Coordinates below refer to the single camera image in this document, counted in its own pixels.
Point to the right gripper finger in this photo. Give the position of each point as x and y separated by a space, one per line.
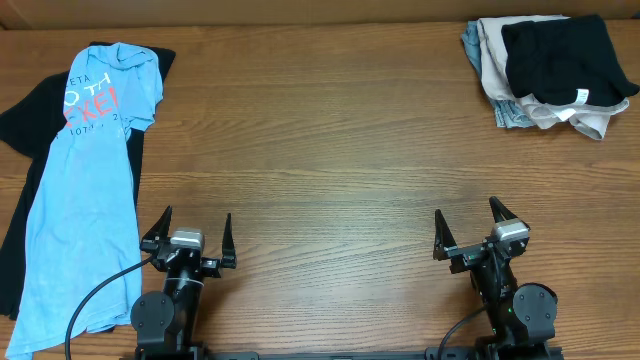
444 240
500 212

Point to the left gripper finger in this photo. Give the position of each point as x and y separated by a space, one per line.
228 247
159 231

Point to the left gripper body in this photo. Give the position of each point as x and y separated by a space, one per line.
187 256

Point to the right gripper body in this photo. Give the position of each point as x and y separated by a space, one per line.
480 252

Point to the light blue printed t-shirt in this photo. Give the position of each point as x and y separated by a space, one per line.
81 245

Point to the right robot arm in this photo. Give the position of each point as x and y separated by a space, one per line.
521 316

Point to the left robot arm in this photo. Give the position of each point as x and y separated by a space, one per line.
165 320

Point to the folded blue denim garment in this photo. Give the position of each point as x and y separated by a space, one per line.
507 114

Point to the folded beige garment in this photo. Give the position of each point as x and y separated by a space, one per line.
590 120

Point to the folded black garment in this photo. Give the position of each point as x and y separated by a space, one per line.
553 60

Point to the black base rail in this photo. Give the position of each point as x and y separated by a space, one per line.
320 356

